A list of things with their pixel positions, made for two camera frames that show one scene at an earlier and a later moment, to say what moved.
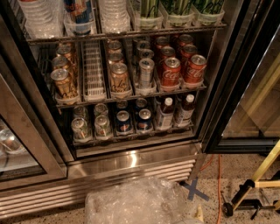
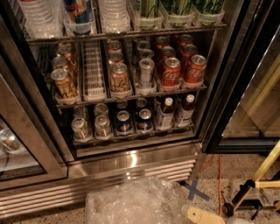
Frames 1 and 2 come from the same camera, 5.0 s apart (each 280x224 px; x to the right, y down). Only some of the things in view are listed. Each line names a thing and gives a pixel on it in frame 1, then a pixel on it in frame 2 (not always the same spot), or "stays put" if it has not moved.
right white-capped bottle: (184, 115) stays put
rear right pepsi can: (141, 103) stays put
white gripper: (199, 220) → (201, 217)
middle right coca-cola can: (186, 52) stays put
